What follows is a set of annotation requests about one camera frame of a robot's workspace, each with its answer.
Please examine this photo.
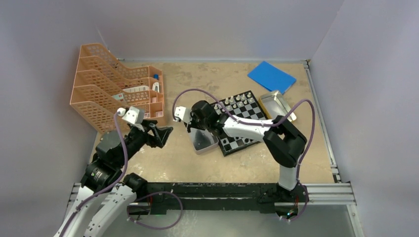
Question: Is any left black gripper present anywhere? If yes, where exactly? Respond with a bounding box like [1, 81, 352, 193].
[116, 118, 171, 166]

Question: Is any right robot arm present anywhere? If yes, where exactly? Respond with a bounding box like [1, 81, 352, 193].
[174, 100, 307, 201]

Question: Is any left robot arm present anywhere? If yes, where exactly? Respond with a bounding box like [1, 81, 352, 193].
[55, 120, 173, 237]

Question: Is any black white chess board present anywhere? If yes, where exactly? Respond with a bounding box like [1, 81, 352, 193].
[218, 90, 268, 157]

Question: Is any silver metal tin tray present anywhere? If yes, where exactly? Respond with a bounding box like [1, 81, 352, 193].
[188, 128, 218, 155]

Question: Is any white label box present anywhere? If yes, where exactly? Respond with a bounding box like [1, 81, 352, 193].
[123, 85, 149, 93]

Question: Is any white stapler in rack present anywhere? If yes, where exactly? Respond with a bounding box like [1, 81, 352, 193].
[152, 82, 160, 93]

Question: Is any blue notebook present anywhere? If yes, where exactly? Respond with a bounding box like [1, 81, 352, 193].
[248, 61, 296, 94]

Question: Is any orange plastic file rack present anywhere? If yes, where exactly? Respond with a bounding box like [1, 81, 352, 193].
[70, 43, 167, 133]

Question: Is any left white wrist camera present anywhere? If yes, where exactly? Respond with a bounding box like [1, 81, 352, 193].
[117, 106, 145, 125]

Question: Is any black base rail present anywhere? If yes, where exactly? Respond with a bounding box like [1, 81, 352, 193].
[136, 182, 309, 218]

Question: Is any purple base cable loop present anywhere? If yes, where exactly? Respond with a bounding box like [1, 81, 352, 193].
[126, 191, 183, 230]

